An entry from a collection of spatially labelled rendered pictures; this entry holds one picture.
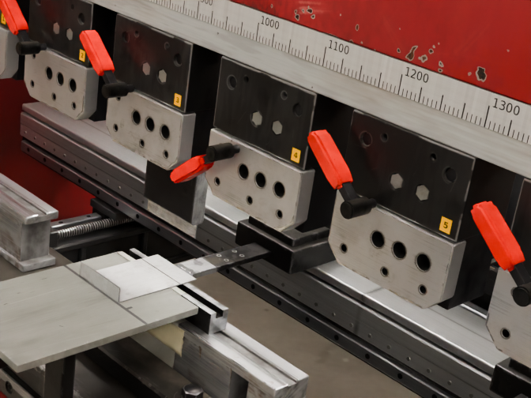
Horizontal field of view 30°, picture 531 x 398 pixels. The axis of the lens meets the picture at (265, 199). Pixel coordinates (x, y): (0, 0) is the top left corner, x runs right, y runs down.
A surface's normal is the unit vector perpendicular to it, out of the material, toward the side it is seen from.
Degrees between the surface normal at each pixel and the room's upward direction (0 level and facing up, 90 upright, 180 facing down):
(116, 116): 90
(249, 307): 0
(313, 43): 90
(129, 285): 0
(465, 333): 0
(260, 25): 90
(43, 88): 90
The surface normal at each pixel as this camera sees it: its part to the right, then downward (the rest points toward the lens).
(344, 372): 0.14, -0.92
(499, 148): -0.71, 0.17
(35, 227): 0.69, 0.36
